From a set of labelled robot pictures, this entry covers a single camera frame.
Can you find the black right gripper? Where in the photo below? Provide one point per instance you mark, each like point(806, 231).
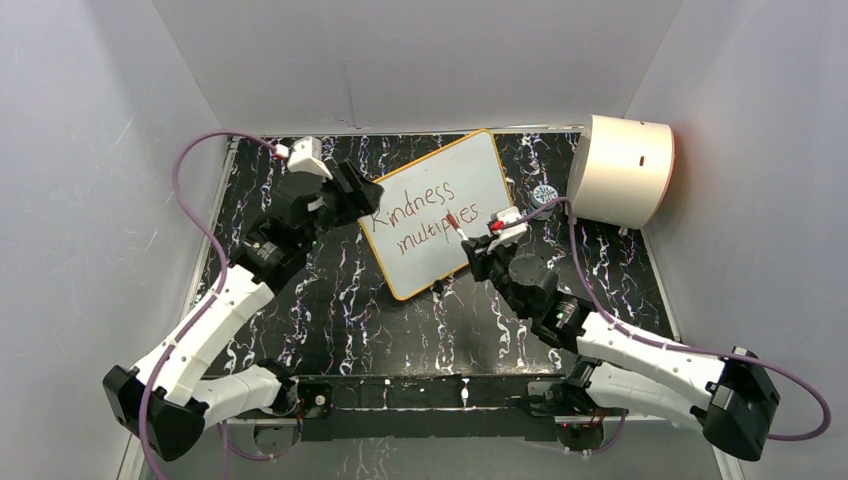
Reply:
point(479, 258)

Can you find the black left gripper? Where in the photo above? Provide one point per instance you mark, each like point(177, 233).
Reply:
point(362, 198)

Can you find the yellow framed whiteboard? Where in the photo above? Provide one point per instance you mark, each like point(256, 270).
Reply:
point(412, 240)

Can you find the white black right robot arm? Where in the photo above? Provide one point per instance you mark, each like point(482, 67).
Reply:
point(730, 398)

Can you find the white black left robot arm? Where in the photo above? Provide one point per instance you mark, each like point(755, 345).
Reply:
point(164, 398)

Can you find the blue white patterned jar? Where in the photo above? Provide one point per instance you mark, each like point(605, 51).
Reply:
point(541, 196)

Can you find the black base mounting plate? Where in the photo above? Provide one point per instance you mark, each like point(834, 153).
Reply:
point(530, 407)

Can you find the white cylindrical drum container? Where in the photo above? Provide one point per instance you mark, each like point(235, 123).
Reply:
point(621, 170)

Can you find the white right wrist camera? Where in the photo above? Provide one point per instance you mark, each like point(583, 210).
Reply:
point(506, 228)

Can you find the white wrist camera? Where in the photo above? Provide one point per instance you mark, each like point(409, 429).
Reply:
point(304, 156)
point(506, 228)

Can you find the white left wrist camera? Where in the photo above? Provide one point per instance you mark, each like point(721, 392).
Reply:
point(304, 156)

